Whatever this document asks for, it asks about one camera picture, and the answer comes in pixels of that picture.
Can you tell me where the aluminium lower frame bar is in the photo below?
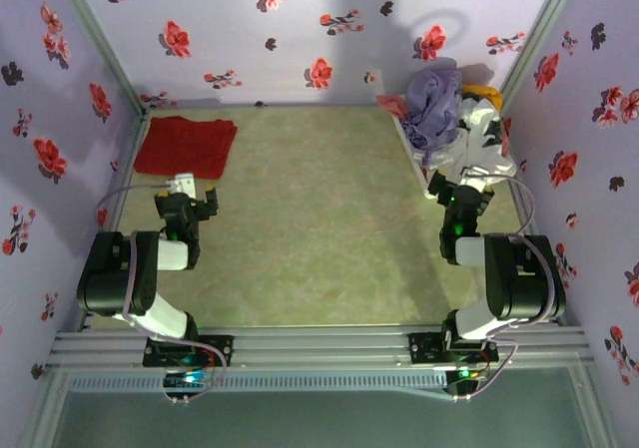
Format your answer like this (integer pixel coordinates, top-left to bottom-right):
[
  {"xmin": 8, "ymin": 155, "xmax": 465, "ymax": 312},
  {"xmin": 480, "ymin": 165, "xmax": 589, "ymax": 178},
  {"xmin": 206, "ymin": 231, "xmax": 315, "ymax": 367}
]
[
  {"xmin": 571, "ymin": 362, "xmax": 618, "ymax": 448},
  {"xmin": 17, "ymin": 367, "xmax": 69, "ymax": 448}
]

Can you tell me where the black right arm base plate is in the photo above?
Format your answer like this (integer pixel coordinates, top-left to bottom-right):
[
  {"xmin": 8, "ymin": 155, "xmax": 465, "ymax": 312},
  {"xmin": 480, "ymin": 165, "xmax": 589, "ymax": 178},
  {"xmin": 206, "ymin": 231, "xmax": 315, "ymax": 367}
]
[{"xmin": 407, "ymin": 331, "xmax": 500, "ymax": 365}]

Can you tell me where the white plastic bin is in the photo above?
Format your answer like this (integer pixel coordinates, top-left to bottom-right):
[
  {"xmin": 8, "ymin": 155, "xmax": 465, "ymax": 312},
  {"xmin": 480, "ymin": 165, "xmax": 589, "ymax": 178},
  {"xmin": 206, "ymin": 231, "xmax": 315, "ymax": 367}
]
[{"xmin": 391, "ymin": 116, "xmax": 430, "ymax": 171}]

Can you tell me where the lavender arm cable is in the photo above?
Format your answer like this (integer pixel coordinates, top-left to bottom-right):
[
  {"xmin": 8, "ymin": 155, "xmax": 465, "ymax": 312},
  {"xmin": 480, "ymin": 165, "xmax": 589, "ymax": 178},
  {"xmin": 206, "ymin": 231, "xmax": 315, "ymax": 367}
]
[
  {"xmin": 451, "ymin": 167, "xmax": 558, "ymax": 402},
  {"xmin": 94, "ymin": 181, "xmax": 229, "ymax": 405}
]

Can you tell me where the lavender left arm cable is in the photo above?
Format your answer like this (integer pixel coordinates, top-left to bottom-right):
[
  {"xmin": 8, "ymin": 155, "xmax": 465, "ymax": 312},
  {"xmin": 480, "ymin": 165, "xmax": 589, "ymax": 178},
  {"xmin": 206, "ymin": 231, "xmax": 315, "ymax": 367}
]
[{"xmin": 94, "ymin": 181, "xmax": 229, "ymax": 405}]

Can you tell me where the yellow t-shirt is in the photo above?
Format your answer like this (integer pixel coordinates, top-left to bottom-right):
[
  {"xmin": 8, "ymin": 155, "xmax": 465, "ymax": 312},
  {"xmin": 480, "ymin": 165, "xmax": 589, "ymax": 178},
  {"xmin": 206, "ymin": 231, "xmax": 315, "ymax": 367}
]
[{"xmin": 461, "ymin": 83, "xmax": 503, "ymax": 113}]

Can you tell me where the red t-shirt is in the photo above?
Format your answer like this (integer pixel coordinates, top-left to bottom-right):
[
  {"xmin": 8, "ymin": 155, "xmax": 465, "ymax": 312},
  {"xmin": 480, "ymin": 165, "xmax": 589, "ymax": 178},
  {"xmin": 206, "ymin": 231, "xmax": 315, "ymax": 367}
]
[{"xmin": 133, "ymin": 116, "xmax": 239, "ymax": 181}]

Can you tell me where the aluminium table side rail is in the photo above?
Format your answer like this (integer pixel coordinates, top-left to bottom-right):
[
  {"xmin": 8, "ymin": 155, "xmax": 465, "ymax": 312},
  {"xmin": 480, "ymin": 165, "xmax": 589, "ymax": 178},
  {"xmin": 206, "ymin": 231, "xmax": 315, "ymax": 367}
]
[{"xmin": 501, "ymin": 111, "xmax": 570, "ymax": 327}]

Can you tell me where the lavender right arm cable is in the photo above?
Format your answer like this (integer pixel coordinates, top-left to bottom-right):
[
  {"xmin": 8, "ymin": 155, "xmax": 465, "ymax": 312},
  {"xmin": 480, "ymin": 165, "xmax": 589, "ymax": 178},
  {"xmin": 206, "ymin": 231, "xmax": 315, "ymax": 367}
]
[{"xmin": 451, "ymin": 167, "xmax": 558, "ymax": 402}]

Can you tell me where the grey slotted cable duct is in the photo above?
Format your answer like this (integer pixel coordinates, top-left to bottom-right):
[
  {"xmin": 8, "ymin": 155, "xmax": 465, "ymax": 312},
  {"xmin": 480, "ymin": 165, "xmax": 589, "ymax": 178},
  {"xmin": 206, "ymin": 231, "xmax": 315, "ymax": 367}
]
[{"xmin": 66, "ymin": 370, "xmax": 453, "ymax": 395}]

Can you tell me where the pink t-shirt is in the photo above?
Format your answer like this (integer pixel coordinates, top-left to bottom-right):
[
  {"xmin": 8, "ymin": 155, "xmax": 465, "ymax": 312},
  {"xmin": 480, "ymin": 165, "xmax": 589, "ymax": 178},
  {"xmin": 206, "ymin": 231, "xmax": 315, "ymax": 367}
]
[{"xmin": 375, "ymin": 93, "xmax": 412, "ymax": 121}]

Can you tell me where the aluminium mounting rail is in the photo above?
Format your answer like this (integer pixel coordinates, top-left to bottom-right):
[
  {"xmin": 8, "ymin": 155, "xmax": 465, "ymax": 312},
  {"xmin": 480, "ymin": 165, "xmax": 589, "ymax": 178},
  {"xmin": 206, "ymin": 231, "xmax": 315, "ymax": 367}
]
[{"xmin": 47, "ymin": 325, "xmax": 596, "ymax": 370}]

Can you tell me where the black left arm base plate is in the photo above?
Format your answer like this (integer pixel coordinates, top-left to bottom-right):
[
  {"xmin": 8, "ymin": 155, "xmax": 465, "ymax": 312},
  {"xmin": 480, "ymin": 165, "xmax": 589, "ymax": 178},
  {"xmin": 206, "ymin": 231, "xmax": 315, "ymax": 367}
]
[{"xmin": 143, "ymin": 334, "xmax": 235, "ymax": 369}]

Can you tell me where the aluminium corner post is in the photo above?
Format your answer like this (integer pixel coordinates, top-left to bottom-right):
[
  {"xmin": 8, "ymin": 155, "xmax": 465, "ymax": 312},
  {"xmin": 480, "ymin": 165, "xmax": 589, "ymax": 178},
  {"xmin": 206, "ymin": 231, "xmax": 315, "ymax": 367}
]
[
  {"xmin": 48, "ymin": 0, "xmax": 150, "ymax": 116},
  {"xmin": 497, "ymin": 0, "xmax": 585, "ymax": 105}
]

